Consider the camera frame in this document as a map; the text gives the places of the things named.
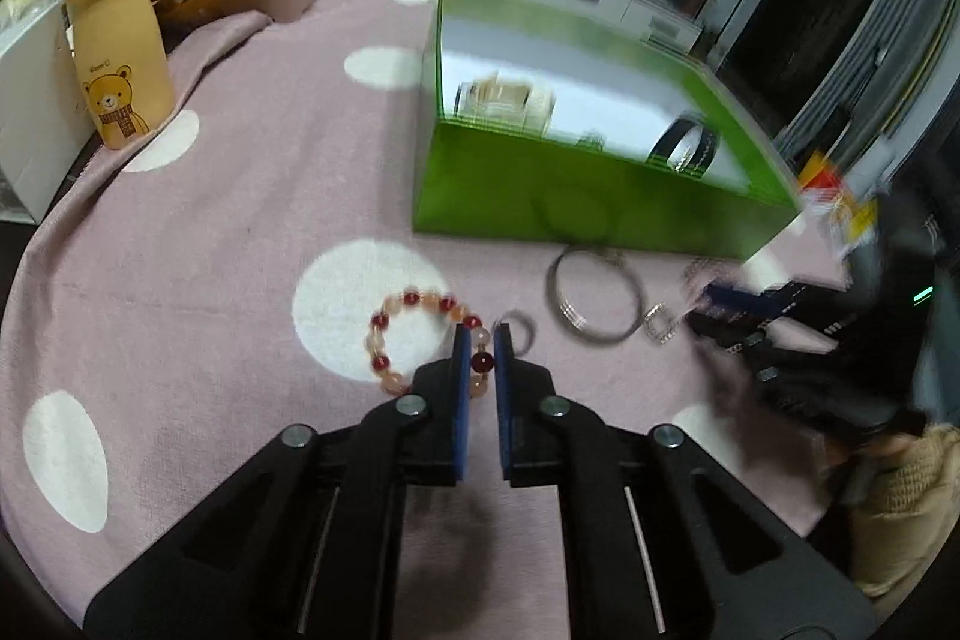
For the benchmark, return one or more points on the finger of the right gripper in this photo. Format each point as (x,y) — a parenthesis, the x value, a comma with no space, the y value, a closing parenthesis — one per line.
(747,336)
(750,302)

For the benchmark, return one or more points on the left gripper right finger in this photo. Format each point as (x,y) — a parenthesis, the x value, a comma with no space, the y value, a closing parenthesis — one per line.
(600,474)

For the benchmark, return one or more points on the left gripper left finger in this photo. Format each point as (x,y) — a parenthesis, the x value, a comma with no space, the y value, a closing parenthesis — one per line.
(364,474)

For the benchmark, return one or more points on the person's right hand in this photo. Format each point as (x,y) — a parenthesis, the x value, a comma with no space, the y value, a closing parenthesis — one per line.
(889,446)

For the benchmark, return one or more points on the silver bangle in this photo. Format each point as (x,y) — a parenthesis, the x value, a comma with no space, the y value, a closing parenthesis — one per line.
(594,295)

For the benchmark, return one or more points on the yellow shopping bag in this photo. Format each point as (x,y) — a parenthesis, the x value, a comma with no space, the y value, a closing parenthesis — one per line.
(850,219)

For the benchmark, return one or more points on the black smart watch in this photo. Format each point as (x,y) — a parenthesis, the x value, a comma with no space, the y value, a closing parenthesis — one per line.
(687,146)

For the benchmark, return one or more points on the pink polka dot tablecloth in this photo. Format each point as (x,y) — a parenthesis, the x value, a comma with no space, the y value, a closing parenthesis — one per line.
(189,299)

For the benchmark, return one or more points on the green cardboard box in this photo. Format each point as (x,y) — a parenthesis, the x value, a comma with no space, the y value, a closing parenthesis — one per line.
(586,179)

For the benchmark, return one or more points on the cream wrist watch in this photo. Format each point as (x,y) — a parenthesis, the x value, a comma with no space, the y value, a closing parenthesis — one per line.
(518,104)

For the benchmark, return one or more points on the white storage box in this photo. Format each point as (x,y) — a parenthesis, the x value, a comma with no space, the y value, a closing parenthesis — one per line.
(45,122)

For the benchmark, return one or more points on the yellow bear bottle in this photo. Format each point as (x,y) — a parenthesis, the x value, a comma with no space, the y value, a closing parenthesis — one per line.
(122,67)

